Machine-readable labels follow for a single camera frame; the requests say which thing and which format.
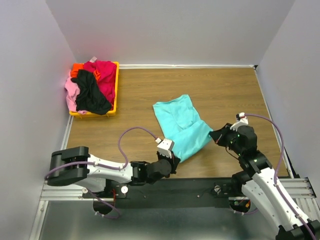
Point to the pink t shirt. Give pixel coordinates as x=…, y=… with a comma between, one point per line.
x=72, y=91

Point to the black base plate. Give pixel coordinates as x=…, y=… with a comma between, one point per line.
x=170, y=193

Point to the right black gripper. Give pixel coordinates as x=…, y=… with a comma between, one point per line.
x=218, y=135

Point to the orange t shirt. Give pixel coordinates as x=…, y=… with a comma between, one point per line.
x=80, y=66

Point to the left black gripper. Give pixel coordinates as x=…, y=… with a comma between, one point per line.
x=173, y=162

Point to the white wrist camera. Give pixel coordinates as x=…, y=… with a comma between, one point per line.
x=164, y=147
x=241, y=120

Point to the magenta t shirt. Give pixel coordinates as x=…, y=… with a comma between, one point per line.
x=106, y=83

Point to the yellow plastic bin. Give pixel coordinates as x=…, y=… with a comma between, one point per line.
x=111, y=112

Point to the turquoise t shirt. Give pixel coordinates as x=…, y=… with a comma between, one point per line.
x=181, y=123

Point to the black t shirt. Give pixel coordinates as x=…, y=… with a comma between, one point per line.
x=90, y=98

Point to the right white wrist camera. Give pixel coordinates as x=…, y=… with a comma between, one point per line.
x=241, y=120

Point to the aluminium frame rail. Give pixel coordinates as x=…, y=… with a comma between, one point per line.
x=75, y=192

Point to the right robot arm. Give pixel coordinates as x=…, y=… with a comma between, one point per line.
x=260, y=184

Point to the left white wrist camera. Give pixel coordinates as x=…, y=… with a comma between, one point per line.
x=164, y=147

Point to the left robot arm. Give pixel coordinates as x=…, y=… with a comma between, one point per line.
x=77, y=166

